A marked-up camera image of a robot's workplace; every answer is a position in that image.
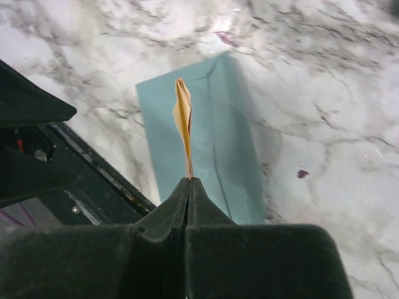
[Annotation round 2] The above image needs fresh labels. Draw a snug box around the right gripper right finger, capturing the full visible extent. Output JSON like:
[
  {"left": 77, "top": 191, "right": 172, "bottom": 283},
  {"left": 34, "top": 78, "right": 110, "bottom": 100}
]
[{"left": 185, "top": 178, "right": 353, "bottom": 298}]

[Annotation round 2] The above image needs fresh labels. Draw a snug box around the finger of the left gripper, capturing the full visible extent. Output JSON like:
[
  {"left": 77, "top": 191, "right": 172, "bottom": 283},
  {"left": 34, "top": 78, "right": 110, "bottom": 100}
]
[
  {"left": 1, "top": 147, "right": 84, "bottom": 208},
  {"left": 0, "top": 61, "right": 77, "bottom": 128}
]

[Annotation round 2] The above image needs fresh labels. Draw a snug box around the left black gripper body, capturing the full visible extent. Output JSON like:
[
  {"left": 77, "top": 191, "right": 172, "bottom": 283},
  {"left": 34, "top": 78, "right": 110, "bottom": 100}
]
[{"left": 1, "top": 126, "right": 56, "bottom": 163}]

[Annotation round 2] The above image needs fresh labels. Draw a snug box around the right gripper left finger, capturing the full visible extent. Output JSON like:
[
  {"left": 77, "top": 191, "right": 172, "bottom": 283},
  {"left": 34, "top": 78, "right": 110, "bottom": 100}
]
[{"left": 1, "top": 179, "right": 190, "bottom": 298}]

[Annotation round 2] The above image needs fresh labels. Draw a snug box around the black metal base rail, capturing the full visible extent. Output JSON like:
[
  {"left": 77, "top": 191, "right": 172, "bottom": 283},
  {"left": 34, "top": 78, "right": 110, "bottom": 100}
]
[{"left": 39, "top": 123, "right": 155, "bottom": 225}]

